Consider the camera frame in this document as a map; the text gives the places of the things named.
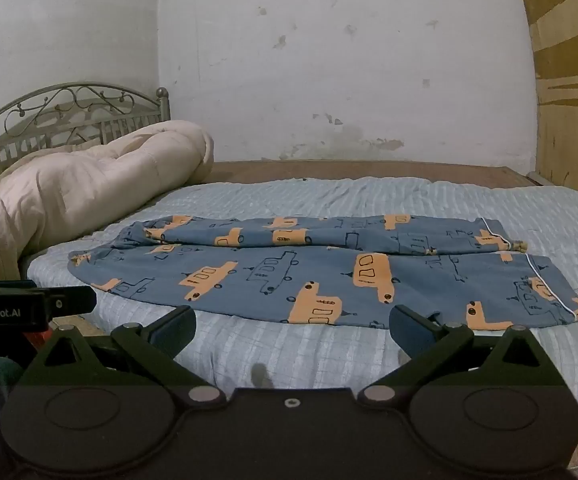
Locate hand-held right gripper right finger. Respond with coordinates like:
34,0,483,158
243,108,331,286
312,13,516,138
359,305,567,406

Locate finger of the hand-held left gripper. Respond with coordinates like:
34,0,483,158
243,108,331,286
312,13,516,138
44,285,98,318

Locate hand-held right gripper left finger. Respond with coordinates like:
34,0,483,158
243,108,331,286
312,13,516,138
16,305,227,408

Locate blue pants with orange cars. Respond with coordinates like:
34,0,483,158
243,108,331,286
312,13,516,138
68,214,578,332

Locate light blue striped bed sheet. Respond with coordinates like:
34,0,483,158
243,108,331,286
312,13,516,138
19,177,578,423

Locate beige rolled duvet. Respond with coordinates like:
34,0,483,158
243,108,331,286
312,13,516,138
0,120,215,281

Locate metal scrollwork headboard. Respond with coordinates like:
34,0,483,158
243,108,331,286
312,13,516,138
0,81,171,193

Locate plywood panel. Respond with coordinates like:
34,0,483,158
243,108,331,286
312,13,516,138
513,0,578,203

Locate brown wooden bed frame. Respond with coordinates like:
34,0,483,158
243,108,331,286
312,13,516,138
208,160,537,188

